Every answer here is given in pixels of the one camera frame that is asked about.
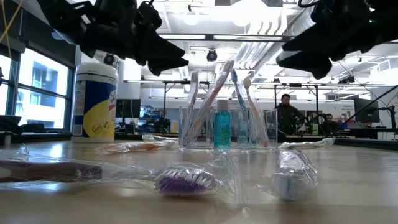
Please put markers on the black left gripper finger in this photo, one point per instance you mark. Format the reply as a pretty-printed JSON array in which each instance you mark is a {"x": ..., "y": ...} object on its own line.
[
  {"x": 168, "y": 66},
  {"x": 161, "y": 48}
]

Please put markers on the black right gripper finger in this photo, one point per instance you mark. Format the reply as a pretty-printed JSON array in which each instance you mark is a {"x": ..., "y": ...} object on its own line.
[
  {"x": 308, "y": 62},
  {"x": 311, "y": 42}
]

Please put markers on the green toothbrush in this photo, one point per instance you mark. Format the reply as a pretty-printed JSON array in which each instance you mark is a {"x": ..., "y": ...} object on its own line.
[
  {"x": 155, "y": 137},
  {"x": 308, "y": 144}
]

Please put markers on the clear acrylic organizer box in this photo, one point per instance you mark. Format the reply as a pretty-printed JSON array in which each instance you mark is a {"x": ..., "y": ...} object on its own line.
[{"x": 270, "y": 130}]

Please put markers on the white toothbrush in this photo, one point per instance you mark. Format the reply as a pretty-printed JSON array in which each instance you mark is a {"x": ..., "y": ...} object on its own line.
[{"x": 183, "y": 183}]

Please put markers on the maroon toothbrush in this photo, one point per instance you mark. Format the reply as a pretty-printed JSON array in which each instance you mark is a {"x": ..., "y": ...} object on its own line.
[{"x": 62, "y": 171}]

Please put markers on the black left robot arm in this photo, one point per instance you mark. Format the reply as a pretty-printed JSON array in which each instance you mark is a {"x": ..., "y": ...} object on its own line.
[{"x": 77, "y": 15}]

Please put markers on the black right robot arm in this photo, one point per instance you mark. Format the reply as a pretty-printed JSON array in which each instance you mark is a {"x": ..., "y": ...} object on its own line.
[{"x": 373, "y": 12}]

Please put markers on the small black monitor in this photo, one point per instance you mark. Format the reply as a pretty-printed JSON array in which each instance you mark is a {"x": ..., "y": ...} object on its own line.
[{"x": 128, "y": 108}]

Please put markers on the person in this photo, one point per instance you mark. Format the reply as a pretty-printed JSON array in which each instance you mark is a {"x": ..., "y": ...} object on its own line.
[
  {"x": 329, "y": 124},
  {"x": 287, "y": 118}
]

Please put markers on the disinfecting wipes canister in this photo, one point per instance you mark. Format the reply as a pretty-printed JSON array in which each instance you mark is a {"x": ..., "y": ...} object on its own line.
[{"x": 93, "y": 102}]

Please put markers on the black desk monitor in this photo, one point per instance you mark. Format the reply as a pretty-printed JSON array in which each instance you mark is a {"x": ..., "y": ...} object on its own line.
[{"x": 367, "y": 110}]

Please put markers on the large office window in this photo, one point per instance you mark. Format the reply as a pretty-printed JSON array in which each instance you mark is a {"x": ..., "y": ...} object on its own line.
[{"x": 43, "y": 77}]

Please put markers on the black dome camera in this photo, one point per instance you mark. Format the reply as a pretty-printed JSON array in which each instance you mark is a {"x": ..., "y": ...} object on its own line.
[
  {"x": 212, "y": 56},
  {"x": 109, "y": 59}
]

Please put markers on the black workstation frame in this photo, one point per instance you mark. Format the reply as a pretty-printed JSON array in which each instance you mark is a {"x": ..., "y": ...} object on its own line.
[
  {"x": 295, "y": 84},
  {"x": 174, "y": 82}
]

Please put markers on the black ceiling-mounted camera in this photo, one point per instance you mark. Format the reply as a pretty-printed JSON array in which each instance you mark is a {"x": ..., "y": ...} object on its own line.
[{"x": 346, "y": 80}]

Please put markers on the black aluminium table frame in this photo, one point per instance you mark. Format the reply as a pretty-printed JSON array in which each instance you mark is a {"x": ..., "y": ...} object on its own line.
[{"x": 46, "y": 136}]

